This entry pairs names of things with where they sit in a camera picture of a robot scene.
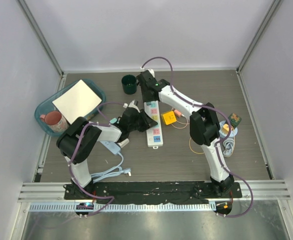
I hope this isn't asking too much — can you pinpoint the white usb charger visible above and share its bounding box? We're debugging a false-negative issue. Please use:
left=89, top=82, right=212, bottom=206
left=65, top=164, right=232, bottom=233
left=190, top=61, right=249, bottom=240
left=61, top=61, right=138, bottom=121
left=117, top=138, right=130, bottom=149

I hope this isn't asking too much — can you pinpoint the dark green mug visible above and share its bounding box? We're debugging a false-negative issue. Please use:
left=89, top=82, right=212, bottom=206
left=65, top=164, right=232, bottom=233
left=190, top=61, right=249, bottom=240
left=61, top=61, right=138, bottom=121
left=121, top=74, right=137, bottom=95

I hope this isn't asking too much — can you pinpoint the pink charger plug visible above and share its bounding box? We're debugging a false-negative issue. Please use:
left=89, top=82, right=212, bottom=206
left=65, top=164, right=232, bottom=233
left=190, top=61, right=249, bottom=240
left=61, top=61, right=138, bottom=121
left=173, top=110, right=184, bottom=118

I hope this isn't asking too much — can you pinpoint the small teal charger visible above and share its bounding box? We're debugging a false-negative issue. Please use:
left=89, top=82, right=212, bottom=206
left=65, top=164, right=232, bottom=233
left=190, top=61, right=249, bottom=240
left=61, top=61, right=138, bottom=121
left=109, top=117, right=118, bottom=124

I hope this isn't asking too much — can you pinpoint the white power strip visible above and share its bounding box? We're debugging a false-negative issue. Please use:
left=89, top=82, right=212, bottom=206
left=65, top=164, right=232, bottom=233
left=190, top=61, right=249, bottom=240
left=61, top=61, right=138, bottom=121
left=141, top=86, right=164, bottom=149

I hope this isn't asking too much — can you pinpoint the yellow thin cable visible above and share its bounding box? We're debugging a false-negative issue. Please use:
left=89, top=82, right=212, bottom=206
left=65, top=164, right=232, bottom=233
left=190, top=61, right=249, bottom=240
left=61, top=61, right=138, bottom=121
left=188, top=137, right=207, bottom=155

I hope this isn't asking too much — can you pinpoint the round blue socket base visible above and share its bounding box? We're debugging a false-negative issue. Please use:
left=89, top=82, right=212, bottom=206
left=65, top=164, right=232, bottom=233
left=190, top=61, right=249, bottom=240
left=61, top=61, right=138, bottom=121
left=219, top=120, right=238, bottom=138

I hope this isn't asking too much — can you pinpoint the pink thin cable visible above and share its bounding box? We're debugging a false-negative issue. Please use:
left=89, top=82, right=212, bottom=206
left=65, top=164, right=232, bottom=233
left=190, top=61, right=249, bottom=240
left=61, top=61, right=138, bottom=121
left=171, top=108, right=190, bottom=130

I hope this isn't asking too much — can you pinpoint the green patterned box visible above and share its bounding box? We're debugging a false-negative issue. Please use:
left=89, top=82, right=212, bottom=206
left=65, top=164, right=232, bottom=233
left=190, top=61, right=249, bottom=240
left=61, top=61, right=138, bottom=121
left=228, top=113, right=242, bottom=128

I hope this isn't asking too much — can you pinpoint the pink mug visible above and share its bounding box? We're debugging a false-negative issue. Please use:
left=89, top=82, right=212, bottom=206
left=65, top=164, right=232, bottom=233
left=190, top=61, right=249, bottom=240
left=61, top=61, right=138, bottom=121
left=39, top=110, right=69, bottom=133

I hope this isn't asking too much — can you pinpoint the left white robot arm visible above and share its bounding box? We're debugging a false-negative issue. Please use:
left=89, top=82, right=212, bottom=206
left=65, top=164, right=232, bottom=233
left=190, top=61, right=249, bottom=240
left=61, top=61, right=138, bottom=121
left=56, top=107, right=157, bottom=200

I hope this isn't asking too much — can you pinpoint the light blue power strip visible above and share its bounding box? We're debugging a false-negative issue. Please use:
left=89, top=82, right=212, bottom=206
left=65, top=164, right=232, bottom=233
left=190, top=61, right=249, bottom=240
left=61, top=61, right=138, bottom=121
left=100, top=141, right=121, bottom=155

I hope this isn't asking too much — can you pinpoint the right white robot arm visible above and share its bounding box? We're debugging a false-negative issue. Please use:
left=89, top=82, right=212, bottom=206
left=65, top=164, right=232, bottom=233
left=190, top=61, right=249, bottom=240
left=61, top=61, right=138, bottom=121
left=136, top=70, right=234, bottom=198

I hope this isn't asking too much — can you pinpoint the grey cord with plug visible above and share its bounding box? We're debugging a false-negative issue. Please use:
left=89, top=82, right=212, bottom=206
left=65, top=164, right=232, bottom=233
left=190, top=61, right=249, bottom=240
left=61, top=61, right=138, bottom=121
left=221, top=136, right=236, bottom=159

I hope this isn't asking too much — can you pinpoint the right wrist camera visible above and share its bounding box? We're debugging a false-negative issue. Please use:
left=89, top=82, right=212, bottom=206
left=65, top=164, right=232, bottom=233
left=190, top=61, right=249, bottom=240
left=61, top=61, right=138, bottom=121
left=140, top=67, right=155, bottom=78

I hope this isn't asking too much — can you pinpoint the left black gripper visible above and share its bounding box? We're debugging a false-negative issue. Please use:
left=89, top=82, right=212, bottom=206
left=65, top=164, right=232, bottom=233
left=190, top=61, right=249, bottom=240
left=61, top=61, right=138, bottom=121
left=128, top=110, right=157, bottom=134

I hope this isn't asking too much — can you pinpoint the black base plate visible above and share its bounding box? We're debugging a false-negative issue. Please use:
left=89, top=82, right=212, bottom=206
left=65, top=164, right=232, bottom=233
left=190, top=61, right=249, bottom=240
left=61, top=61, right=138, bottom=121
left=63, top=180, right=243, bottom=204

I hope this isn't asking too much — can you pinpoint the yellow cube socket adapter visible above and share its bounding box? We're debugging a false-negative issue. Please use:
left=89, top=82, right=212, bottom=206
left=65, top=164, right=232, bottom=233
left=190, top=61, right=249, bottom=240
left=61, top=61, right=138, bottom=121
left=161, top=110, right=177, bottom=126

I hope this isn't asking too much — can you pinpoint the white square board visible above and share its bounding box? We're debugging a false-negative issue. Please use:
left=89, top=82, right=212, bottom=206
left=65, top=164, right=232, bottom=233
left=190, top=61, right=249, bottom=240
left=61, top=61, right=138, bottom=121
left=52, top=79, right=102, bottom=124

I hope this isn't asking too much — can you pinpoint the light blue power cord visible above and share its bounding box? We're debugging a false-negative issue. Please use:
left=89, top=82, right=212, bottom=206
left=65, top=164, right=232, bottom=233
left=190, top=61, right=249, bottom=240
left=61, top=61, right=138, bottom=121
left=90, top=152, right=133, bottom=185

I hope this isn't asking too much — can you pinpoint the teal plastic tray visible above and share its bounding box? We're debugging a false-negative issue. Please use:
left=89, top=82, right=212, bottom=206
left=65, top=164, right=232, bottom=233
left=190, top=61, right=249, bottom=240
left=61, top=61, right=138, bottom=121
left=34, top=79, right=106, bottom=137

